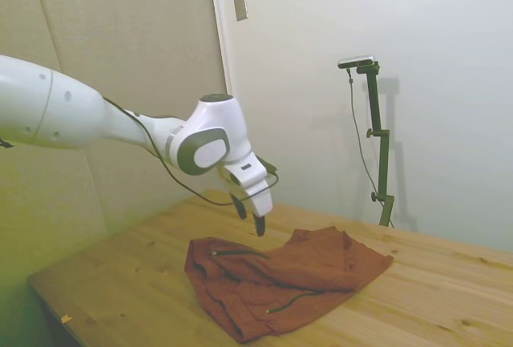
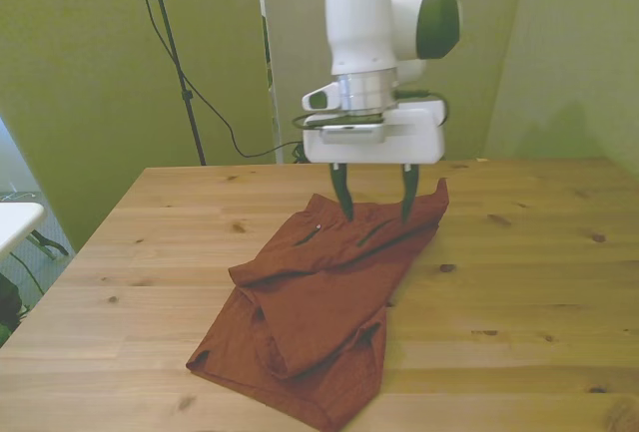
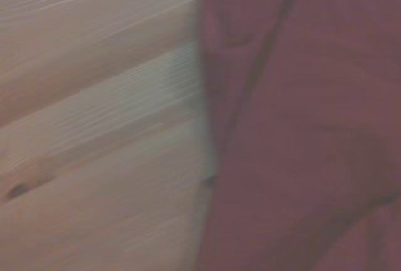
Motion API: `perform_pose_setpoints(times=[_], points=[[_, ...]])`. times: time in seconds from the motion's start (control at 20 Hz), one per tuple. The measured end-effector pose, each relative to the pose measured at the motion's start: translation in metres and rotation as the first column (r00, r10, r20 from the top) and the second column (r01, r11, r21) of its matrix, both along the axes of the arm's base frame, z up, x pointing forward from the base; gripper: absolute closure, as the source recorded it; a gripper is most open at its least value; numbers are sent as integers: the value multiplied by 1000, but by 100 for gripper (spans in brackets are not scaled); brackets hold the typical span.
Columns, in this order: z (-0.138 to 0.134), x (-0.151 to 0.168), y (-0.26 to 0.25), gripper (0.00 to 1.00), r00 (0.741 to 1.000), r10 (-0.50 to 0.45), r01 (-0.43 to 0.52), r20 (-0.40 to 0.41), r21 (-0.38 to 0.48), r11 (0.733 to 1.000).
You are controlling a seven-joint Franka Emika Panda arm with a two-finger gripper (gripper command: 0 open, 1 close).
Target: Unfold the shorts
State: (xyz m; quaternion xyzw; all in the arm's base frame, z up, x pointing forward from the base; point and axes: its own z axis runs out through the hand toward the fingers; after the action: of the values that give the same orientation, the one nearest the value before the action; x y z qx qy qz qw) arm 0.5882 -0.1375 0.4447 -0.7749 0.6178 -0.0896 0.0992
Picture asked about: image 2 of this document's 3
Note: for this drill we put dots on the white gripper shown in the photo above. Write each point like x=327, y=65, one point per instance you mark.
x=414, y=145

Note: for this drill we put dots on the rust red shorts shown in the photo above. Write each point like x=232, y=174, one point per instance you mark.
x=319, y=312

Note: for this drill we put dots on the white vertical pole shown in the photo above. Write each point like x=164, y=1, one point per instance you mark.
x=274, y=113

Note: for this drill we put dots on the black tripod stand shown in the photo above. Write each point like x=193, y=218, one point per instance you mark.
x=172, y=48

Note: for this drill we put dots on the black side table leg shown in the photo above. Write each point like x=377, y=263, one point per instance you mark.
x=50, y=248

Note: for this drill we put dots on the white side table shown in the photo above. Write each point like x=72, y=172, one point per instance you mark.
x=15, y=225

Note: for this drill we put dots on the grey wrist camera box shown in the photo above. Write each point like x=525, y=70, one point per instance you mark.
x=349, y=133

